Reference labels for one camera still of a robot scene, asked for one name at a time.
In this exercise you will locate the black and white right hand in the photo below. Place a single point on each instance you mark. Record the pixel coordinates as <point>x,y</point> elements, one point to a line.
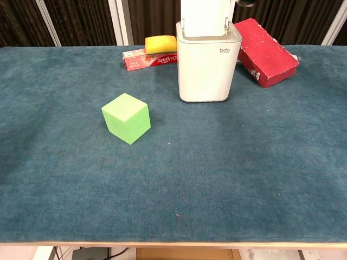
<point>245,2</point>

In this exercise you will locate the white open-lid bin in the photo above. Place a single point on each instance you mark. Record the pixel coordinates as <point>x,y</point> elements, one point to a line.
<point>203,70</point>

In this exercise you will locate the red chipped brick block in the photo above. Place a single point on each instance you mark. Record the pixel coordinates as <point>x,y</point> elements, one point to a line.
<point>265,57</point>

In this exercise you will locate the yellow sponge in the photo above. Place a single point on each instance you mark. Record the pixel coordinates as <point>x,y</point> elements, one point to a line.
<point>160,44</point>

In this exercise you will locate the red toothpaste box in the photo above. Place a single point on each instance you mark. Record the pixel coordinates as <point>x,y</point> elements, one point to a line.
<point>141,61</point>

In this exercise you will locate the green cube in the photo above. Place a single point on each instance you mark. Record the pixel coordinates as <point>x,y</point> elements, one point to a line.
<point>126,122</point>

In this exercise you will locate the blue felt table mat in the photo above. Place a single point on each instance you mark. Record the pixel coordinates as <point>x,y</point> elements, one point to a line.
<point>189,162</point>

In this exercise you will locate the cardboard box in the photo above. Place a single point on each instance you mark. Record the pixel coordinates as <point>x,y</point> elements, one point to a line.
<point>187,255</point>

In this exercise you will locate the black box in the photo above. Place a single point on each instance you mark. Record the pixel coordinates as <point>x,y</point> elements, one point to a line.
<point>90,254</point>

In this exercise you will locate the white table leg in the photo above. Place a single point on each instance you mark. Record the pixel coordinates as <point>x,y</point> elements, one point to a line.
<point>43,254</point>

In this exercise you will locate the white partition frame post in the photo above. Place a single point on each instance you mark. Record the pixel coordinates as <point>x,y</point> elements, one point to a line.
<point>334,23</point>
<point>48,23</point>
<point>120,23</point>

